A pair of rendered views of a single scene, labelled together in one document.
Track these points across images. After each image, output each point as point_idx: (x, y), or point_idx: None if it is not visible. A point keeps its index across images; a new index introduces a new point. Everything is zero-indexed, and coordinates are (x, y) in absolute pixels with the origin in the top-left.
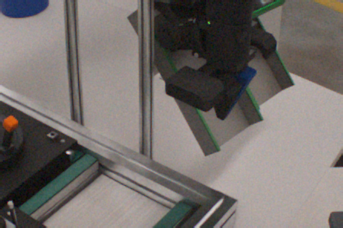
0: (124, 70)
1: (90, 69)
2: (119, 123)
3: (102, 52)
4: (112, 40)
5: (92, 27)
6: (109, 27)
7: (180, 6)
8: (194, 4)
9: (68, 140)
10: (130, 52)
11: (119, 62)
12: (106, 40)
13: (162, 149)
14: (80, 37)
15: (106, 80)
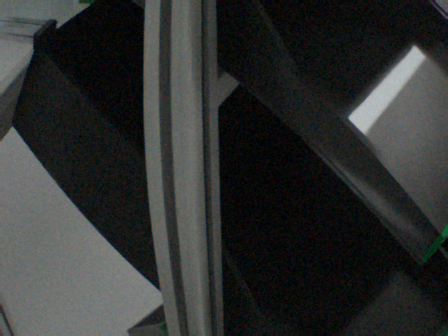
0: (101, 306)
1: (36, 299)
2: None
3: (44, 250)
4: (56, 210)
5: (15, 173)
6: (44, 170)
7: (303, 315)
8: (345, 291)
9: None
10: (100, 249)
11: (83, 281)
12: (44, 213)
13: None
14: (0, 205)
15: (74, 332)
